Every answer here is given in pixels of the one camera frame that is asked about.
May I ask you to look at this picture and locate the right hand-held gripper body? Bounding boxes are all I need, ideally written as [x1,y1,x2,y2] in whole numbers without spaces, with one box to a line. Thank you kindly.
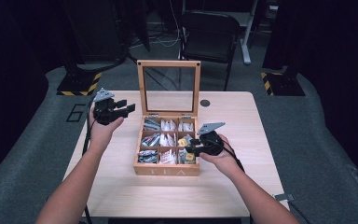
[196,121,227,157]

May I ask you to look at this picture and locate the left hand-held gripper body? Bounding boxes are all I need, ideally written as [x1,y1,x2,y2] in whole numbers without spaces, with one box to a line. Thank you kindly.
[92,88,119,126]

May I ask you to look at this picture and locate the wooden tea box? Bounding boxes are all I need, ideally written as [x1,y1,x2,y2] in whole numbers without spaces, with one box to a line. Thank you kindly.
[132,60,201,177]

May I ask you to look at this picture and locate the person's right hand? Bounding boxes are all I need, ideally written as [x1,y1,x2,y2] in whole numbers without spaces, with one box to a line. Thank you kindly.
[199,133,242,180]

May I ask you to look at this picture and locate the person's left hand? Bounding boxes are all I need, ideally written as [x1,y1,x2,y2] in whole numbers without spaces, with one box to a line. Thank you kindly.
[88,106,125,153]

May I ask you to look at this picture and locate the pile of assorted tea bags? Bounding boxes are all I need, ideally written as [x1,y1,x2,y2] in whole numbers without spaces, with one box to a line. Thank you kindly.
[138,117,197,165]

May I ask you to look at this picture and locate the black stand with striped base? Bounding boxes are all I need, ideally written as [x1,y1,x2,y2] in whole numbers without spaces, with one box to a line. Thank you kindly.
[56,0,103,97]
[260,0,306,97]

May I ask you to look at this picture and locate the grey tape piece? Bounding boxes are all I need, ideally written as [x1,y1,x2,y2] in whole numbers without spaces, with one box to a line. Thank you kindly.
[273,193,296,202]

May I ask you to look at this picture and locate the dark curtain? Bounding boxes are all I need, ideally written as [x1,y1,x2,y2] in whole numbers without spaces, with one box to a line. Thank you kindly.
[0,0,50,188]
[262,0,358,200]

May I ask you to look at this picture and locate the white desk leg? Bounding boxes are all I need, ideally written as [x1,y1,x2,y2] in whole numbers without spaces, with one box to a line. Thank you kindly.
[241,0,260,65]

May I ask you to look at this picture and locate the black folding chair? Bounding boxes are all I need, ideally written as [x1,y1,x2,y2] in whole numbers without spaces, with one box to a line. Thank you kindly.
[177,9,241,91]

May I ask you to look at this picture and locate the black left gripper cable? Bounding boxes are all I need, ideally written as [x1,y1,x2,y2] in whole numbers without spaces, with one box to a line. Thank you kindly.
[81,95,99,224]

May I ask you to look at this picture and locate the black floor cable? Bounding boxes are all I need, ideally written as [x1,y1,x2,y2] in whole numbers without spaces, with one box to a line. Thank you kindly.
[127,52,180,91]

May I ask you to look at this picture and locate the white floor cables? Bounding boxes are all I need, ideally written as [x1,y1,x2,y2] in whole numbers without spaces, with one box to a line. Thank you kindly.
[130,0,188,49]

